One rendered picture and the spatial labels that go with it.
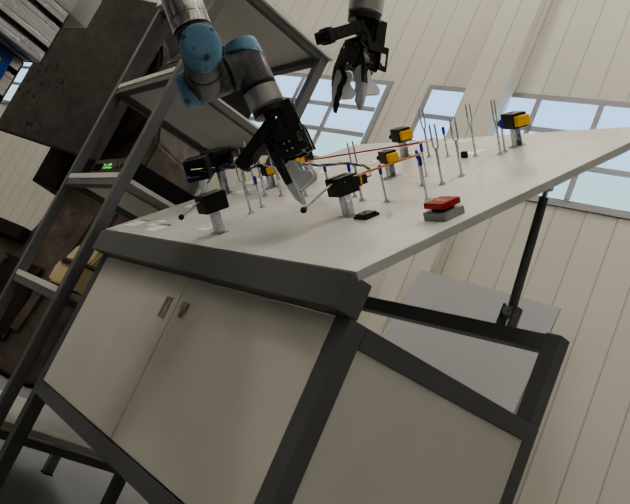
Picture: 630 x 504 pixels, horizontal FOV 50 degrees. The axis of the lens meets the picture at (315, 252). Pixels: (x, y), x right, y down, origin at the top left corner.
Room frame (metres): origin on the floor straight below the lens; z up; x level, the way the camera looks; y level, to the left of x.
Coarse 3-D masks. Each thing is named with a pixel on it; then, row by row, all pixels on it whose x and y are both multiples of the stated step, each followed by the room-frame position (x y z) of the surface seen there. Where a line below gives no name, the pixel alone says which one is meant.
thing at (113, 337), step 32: (96, 288) 1.99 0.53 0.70; (128, 288) 1.81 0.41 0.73; (160, 288) 1.67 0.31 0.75; (96, 320) 1.90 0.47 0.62; (128, 320) 1.74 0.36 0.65; (160, 320) 1.60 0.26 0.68; (64, 352) 1.98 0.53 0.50; (96, 352) 1.81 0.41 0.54; (128, 352) 1.67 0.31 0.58; (64, 384) 1.89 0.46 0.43; (96, 384) 1.74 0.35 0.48; (128, 384) 1.61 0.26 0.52; (96, 416) 1.67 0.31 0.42
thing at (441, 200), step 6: (438, 198) 1.23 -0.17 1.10; (444, 198) 1.22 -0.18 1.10; (450, 198) 1.21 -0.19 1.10; (456, 198) 1.20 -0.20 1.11; (426, 204) 1.22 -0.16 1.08; (432, 204) 1.21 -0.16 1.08; (438, 204) 1.20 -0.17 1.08; (444, 204) 1.19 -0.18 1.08; (450, 204) 1.20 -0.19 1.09; (432, 210) 1.23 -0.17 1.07; (438, 210) 1.22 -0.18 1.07; (444, 210) 1.21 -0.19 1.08
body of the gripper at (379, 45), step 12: (360, 12) 1.29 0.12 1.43; (372, 12) 1.29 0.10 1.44; (372, 24) 1.32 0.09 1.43; (384, 24) 1.33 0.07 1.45; (360, 36) 1.32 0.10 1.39; (372, 36) 1.33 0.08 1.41; (384, 36) 1.34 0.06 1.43; (348, 48) 1.33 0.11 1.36; (360, 48) 1.30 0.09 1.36; (372, 48) 1.31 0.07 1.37; (384, 48) 1.33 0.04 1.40; (348, 60) 1.33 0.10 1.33; (372, 60) 1.33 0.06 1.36; (372, 72) 1.35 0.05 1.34
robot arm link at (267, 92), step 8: (256, 88) 1.29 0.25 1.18; (264, 88) 1.29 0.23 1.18; (272, 88) 1.30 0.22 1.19; (248, 96) 1.31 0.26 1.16; (256, 96) 1.30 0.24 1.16; (264, 96) 1.29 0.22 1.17; (272, 96) 1.29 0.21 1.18; (280, 96) 1.31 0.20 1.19; (248, 104) 1.32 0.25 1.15; (256, 104) 1.30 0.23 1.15; (264, 104) 1.30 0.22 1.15
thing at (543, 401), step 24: (384, 312) 1.86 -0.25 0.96; (408, 312) 1.78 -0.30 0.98; (432, 312) 1.72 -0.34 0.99; (480, 336) 1.59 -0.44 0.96; (504, 336) 1.53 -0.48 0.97; (528, 336) 1.48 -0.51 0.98; (552, 336) 1.43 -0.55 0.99; (552, 360) 1.41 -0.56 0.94; (528, 384) 1.44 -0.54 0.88; (552, 384) 1.43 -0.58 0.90; (528, 408) 1.42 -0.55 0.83
